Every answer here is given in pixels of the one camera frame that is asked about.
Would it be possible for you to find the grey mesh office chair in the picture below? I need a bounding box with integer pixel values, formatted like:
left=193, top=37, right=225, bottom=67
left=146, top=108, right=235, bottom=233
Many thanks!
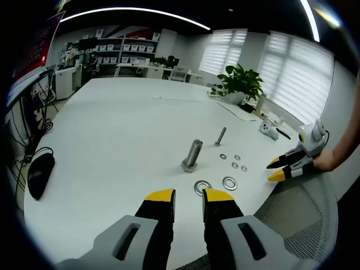
left=174, top=170, right=340, bottom=270

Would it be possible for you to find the narrow white window blind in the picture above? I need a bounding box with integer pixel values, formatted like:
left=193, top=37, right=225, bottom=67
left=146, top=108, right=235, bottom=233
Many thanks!
left=199, top=29, right=248, bottom=77

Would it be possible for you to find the green potted plant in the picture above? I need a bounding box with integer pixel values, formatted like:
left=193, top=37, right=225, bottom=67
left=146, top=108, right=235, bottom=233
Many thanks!
left=209, top=63, right=267, bottom=106

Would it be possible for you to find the wide white window blind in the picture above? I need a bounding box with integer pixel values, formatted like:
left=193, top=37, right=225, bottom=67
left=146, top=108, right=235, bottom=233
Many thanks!
left=257, top=32, right=335, bottom=124

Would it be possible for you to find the large steel washer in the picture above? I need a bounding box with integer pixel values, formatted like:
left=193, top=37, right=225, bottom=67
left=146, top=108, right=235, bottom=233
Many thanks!
left=193, top=180, right=213, bottom=195
left=222, top=176, right=238, bottom=191

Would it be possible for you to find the shelving unit with white bins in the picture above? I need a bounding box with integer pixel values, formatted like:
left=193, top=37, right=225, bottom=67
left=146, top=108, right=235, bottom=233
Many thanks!
left=95, top=35, right=160, bottom=78

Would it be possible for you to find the black computer mouse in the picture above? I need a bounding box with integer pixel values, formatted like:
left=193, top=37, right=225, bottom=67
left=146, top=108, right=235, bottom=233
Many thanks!
left=27, top=154, right=56, bottom=201

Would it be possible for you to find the small threaded stud bolt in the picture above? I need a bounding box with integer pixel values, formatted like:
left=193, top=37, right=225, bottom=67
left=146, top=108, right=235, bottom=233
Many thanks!
left=214, top=127, right=227, bottom=147

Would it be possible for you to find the person's right hand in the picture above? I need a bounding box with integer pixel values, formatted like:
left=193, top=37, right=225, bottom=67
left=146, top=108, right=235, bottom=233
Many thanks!
left=313, top=150, right=338, bottom=172

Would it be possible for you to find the long ceiling light strip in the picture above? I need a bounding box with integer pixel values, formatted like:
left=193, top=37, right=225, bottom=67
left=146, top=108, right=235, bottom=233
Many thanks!
left=60, top=7, right=212, bottom=30

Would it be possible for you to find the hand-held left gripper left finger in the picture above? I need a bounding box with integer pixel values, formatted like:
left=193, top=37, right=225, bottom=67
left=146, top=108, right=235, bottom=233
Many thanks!
left=56, top=188, right=177, bottom=270

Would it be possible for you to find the white game controller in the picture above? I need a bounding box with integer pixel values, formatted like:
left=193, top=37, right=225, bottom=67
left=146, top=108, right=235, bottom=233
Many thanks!
left=259, top=120, right=280, bottom=141

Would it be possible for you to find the white cabinet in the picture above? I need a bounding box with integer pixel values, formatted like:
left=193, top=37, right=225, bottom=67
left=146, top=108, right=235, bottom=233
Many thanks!
left=55, top=66, right=82, bottom=101

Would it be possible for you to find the black cable bundle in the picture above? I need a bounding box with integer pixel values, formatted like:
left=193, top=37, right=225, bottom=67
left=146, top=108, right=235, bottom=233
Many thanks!
left=5, top=70, right=56, bottom=197

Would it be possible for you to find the beige upright post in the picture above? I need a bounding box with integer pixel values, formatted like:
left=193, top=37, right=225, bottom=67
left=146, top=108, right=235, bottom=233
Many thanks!
left=255, top=94, right=267, bottom=111

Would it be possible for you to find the short ceiling light strip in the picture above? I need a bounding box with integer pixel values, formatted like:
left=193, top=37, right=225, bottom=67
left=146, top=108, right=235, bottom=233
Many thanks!
left=299, top=0, right=321, bottom=43

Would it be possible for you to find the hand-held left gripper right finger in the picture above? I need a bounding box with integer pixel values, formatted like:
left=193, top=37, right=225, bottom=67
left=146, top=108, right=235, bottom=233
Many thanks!
left=201, top=187, right=318, bottom=270

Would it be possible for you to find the black pen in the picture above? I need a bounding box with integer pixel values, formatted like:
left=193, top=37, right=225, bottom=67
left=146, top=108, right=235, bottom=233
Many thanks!
left=275, top=128, right=292, bottom=140

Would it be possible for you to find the computer monitor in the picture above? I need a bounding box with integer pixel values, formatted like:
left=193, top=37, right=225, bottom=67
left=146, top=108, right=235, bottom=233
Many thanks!
left=5, top=11, right=66, bottom=105

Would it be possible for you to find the large threaded stud bolt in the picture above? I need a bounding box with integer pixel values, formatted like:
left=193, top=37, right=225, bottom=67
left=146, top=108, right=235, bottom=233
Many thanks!
left=181, top=139, right=204, bottom=174

